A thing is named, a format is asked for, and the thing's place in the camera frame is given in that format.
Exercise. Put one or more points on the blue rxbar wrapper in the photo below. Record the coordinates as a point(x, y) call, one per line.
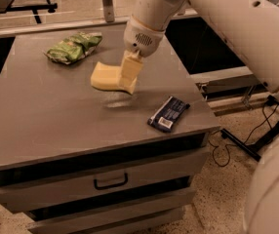
point(168, 114)

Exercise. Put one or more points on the black drawer handle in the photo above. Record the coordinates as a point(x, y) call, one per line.
point(110, 182)

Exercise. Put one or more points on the black stand base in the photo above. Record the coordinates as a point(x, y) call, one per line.
point(253, 149)

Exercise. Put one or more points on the grey drawer cabinet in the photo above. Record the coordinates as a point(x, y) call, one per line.
point(58, 133)

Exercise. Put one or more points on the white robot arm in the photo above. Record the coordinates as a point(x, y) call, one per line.
point(250, 28)

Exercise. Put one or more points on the yellow sponge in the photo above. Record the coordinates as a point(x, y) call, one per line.
point(107, 78)

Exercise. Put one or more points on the metal railing frame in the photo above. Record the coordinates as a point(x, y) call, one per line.
point(69, 14)

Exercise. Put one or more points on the green chip bag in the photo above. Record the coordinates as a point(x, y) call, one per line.
point(73, 48)

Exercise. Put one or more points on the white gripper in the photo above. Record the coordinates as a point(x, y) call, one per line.
point(141, 39)

